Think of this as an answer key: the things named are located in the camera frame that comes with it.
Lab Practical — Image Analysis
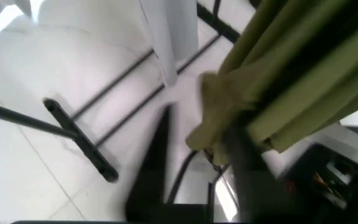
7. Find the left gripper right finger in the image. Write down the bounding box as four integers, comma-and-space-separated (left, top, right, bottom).
225, 120, 292, 223

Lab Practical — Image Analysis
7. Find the black clothes rack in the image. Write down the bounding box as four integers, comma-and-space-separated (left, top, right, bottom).
0, 0, 242, 184

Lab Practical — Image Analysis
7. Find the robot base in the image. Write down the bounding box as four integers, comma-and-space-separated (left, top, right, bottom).
277, 124, 358, 224

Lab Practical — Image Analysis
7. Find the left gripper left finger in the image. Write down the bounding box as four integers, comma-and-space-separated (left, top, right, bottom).
125, 105, 173, 219

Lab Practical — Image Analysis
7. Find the black cable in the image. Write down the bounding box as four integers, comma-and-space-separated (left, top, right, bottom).
165, 150, 199, 205

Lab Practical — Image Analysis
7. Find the green garment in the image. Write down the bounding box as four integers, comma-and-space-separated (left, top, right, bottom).
185, 0, 358, 166

